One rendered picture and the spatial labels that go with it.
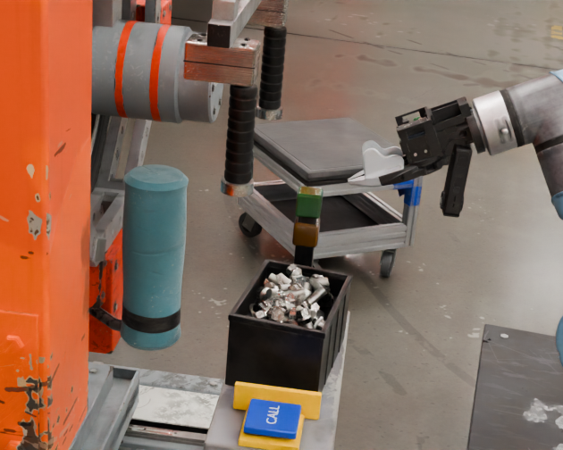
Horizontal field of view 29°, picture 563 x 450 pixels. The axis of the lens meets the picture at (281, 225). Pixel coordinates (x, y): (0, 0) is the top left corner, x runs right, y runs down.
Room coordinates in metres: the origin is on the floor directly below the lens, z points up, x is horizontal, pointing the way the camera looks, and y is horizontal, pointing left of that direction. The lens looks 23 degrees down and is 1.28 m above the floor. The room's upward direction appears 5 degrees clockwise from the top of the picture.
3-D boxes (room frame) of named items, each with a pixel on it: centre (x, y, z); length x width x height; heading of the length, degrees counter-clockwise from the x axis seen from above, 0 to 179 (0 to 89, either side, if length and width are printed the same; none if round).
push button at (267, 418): (1.23, -0.01, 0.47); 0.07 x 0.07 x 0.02; 85
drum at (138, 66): (1.52, 0.21, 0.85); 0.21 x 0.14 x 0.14; 85
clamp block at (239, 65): (1.34, 0.09, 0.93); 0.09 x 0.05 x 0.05; 85
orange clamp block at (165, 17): (1.84, 0.26, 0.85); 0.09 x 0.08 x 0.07; 175
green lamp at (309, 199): (1.59, -0.04, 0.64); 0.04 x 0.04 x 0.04; 85
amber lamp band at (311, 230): (1.59, -0.04, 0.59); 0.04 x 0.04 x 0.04; 85
